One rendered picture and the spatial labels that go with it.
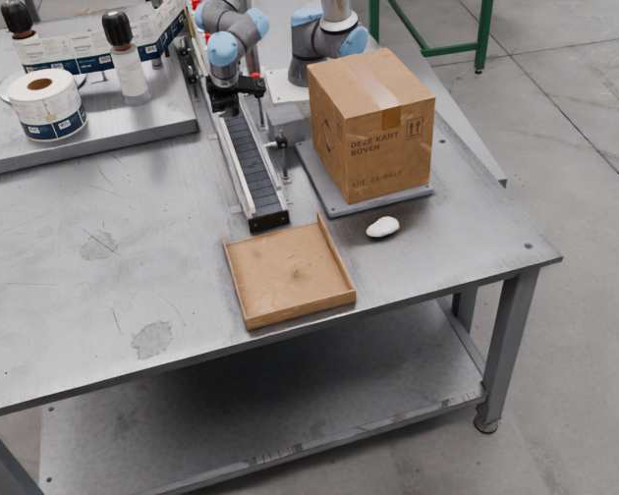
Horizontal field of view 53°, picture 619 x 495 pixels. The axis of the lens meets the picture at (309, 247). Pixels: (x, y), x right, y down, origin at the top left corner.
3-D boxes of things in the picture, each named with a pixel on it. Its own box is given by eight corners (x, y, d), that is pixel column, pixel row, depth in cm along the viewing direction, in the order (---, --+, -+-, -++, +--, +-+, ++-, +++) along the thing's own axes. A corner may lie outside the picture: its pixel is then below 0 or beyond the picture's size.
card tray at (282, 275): (223, 245, 160) (221, 234, 157) (318, 222, 164) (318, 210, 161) (247, 330, 139) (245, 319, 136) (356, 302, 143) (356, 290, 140)
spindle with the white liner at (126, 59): (124, 95, 212) (97, 10, 191) (149, 90, 213) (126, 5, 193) (125, 108, 205) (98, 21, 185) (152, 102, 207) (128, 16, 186)
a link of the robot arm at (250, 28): (237, -1, 164) (209, 26, 161) (266, 9, 159) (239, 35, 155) (247, 24, 171) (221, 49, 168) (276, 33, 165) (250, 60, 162)
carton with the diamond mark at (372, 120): (312, 147, 186) (306, 64, 168) (385, 129, 191) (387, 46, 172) (348, 205, 165) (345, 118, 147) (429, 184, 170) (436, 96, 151)
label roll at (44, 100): (90, 131, 196) (76, 90, 186) (26, 147, 192) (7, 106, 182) (84, 102, 210) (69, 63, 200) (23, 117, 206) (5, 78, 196)
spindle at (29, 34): (29, 78, 224) (-3, -1, 204) (55, 73, 225) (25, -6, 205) (28, 89, 217) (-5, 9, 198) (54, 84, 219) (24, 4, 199)
